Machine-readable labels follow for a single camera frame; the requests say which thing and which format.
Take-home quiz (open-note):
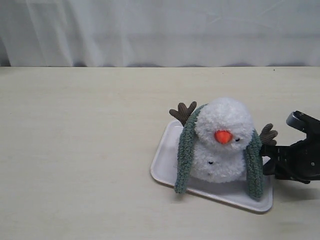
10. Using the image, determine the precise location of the white plastic tray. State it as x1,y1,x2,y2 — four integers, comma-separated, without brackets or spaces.
150,120,273,214

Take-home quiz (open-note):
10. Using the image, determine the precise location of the white plush snowman toy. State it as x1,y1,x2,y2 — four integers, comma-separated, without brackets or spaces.
168,96,279,185

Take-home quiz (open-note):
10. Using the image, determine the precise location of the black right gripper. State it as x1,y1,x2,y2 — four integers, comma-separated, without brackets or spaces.
259,139,320,184

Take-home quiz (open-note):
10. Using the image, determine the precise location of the green fluffy scarf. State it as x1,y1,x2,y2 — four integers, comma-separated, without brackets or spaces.
173,104,264,202

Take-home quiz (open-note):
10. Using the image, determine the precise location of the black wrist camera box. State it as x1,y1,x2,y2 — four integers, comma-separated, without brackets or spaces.
286,110,320,141

